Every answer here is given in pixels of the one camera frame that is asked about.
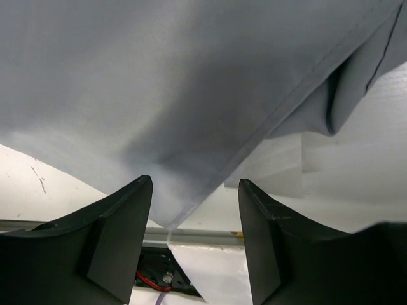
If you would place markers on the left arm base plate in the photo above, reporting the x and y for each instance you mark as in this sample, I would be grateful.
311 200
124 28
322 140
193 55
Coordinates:
158 270

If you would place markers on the grey pillowcase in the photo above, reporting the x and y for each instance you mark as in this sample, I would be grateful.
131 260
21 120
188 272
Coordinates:
183 91

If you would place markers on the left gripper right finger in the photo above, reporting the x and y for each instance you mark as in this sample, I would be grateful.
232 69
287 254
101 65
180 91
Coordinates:
292 259

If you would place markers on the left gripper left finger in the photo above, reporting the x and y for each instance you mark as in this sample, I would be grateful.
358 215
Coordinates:
89 256

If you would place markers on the white pillowcase label tag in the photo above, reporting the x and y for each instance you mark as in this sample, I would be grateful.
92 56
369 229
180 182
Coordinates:
277 165

